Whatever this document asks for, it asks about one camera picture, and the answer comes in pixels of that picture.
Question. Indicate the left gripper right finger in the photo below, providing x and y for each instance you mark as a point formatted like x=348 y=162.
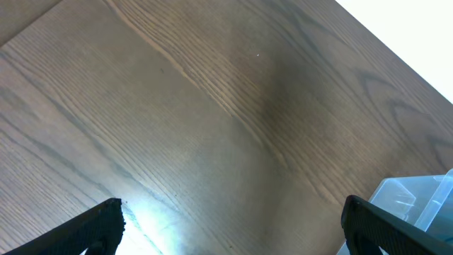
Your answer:
x=369 y=230

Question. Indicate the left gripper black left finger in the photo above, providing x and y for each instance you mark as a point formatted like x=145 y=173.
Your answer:
x=99 y=230

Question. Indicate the clear plastic storage container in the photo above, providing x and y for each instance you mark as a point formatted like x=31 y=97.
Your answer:
x=422 y=201

